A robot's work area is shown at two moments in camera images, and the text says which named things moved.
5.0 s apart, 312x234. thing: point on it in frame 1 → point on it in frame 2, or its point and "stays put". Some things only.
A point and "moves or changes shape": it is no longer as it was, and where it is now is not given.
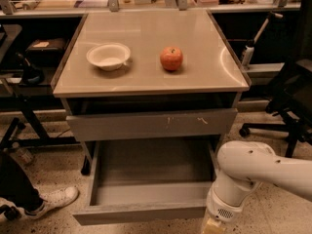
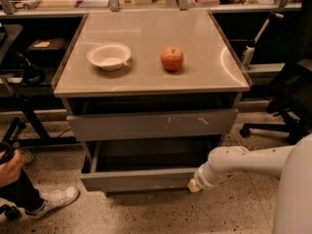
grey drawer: (149, 181) moves or changes shape
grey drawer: (151, 124) stays put
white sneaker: (55, 200) stays put
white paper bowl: (108, 57) stays put
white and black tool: (249, 52) stays put
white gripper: (220, 208) → (204, 179)
